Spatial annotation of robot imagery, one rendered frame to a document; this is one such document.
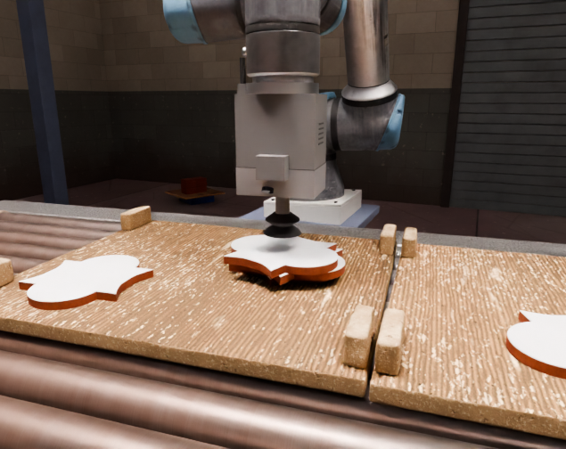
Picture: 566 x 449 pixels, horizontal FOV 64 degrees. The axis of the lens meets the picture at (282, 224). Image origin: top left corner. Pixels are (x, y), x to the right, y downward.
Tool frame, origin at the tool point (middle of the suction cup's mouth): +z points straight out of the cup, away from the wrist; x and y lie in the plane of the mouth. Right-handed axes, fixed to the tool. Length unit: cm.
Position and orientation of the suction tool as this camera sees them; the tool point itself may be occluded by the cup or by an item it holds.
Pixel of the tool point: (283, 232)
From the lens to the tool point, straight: 51.4
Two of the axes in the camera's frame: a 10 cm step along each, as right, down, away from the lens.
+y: 9.6, 0.7, -2.6
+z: 0.0, 9.6, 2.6
